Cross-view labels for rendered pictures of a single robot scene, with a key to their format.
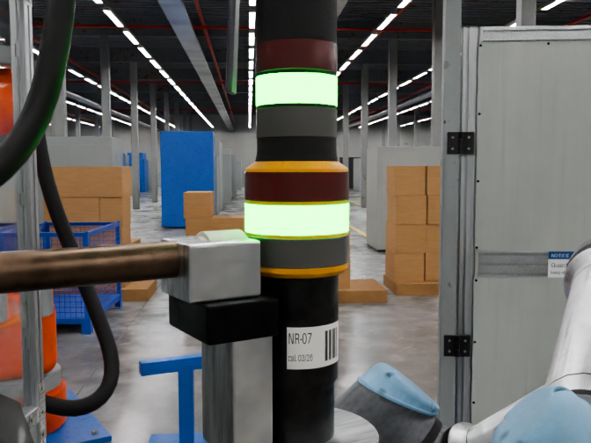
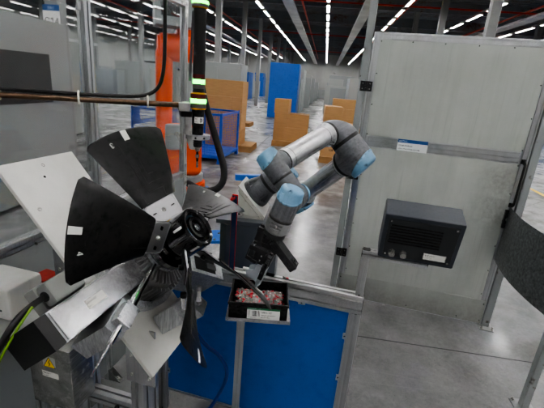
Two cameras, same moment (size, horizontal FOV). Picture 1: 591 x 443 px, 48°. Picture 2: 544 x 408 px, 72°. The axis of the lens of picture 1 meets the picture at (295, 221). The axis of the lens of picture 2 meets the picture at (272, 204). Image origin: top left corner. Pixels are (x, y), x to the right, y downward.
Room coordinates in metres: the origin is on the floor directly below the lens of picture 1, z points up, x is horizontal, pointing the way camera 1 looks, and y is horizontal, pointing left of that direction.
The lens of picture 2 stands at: (-0.74, -0.42, 1.62)
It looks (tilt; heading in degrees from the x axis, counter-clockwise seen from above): 18 degrees down; 10
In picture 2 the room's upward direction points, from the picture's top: 5 degrees clockwise
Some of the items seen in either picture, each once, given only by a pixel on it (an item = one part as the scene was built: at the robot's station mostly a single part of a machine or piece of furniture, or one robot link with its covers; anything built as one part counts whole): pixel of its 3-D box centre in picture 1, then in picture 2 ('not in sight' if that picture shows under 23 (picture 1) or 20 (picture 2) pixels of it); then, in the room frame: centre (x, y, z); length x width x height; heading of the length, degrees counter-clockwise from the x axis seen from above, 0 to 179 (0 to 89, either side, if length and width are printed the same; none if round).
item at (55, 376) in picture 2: not in sight; (62, 367); (0.07, 0.35, 0.73); 0.15 x 0.09 x 0.22; 87
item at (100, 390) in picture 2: not in sight; (116, 398); (0.16, 0.23, 0.56); 0.19 x 0.04 x 0.04; 87
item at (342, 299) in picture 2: not in sight; (254, 281); (0.63, -0.12, 0.82); 0.90 x 0.04 x 0.08; 87
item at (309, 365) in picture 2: not in sight; (248, 354); (0.63, -0.12, 0.45); 0.82 x 0.02 x 0.66; 87
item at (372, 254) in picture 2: not in sight; (393, 257); (0.60, -0.65, 1.04); 0.24 x 0.03 x 0.03; 87
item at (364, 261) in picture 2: not in sight; (363, 272); (0.61, -0.55, 0.96); 0.03 x 0.03 x 0.20; 87
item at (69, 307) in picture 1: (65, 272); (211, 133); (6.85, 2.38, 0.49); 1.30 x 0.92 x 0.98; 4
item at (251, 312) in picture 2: not in sight; (258, 299); (0.47, -0.18, 0.85); 0.22 x 0.17 x 0.07; 101
